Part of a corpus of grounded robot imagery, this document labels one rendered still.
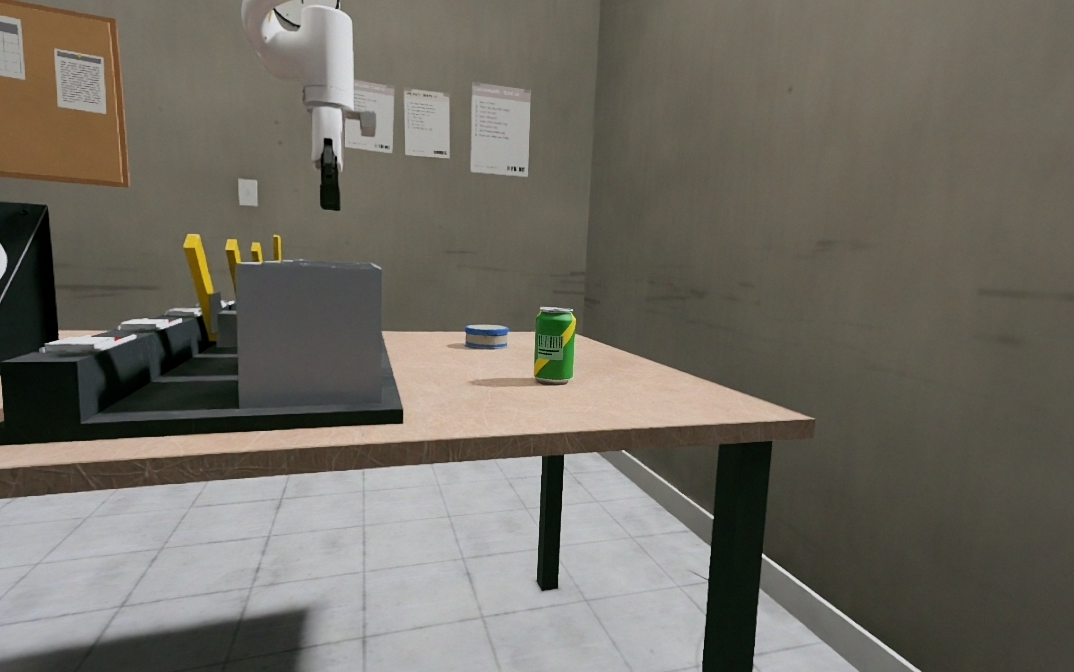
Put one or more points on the green drink can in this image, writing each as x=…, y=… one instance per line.
x=554, y=345

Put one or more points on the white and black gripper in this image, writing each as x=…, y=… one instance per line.
x=328, y=123

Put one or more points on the round tin with blue-rimmed lid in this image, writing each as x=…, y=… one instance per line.
x=487, y=337

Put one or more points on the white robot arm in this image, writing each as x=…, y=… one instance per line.
x=320, y=53

